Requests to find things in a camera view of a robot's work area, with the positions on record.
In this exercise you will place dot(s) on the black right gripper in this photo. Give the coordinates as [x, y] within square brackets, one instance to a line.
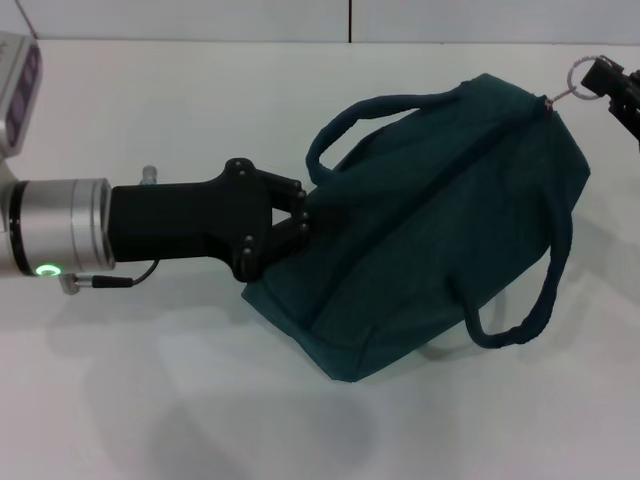
[637, 125]

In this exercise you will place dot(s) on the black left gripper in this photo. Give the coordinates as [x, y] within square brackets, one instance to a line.
[195, 225]

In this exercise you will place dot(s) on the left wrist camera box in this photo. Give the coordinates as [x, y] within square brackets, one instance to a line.
[17, 95]

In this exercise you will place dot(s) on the teal insulated lunch bag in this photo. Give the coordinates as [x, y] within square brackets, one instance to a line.
[425, 260]

